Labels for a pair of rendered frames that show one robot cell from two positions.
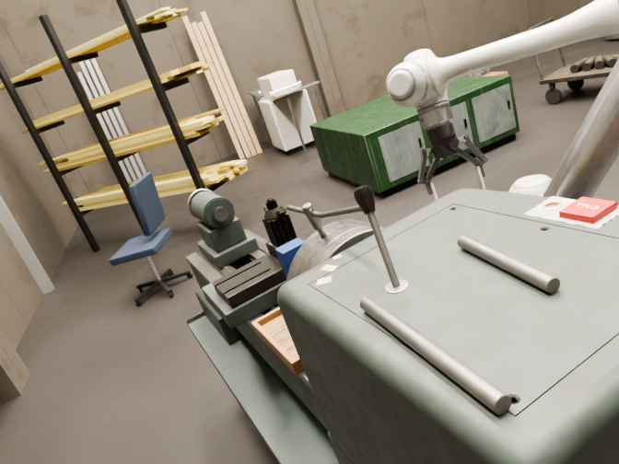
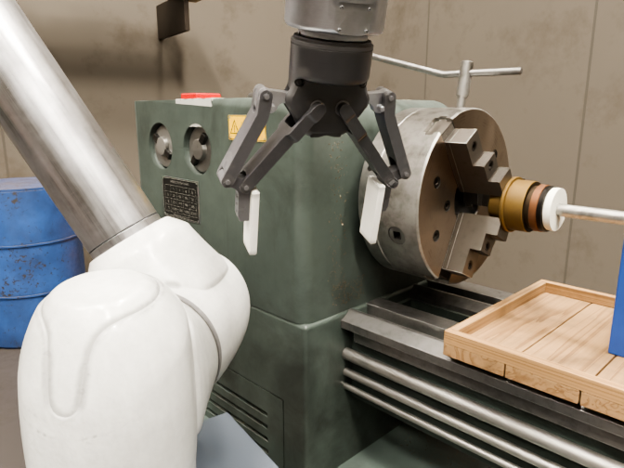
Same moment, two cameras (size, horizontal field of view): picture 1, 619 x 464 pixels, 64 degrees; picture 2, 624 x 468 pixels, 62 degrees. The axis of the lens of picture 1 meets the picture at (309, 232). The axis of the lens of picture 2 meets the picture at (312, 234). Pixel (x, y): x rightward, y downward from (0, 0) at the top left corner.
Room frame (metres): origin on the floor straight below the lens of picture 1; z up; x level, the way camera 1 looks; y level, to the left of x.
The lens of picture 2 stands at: (1.82, -0.66, 1.23)
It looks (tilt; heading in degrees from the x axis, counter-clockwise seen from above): 13 degrees down; 157
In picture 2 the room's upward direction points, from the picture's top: straight up
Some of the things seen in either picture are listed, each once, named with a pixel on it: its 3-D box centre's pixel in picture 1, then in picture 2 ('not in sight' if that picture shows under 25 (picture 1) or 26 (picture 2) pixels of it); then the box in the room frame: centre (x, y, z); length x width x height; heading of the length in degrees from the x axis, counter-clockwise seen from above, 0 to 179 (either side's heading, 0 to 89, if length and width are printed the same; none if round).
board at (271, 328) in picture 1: (323, 316); (589, 337); (1.29, 0.04, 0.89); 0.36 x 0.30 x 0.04; 111
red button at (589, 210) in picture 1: (588, 211); (201, 98); (0.70, -0.43, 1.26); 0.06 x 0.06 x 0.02; 21
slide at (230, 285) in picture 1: (275, 266); not in sight; (1.61, 0.15, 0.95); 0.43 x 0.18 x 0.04; 111
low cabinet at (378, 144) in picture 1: (407, 131); not in sight; (5.35, -1.39, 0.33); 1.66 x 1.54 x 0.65; 103
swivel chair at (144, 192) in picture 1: (142, 240); not in sight; (4.14, 1.39, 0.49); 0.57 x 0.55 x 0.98; 98
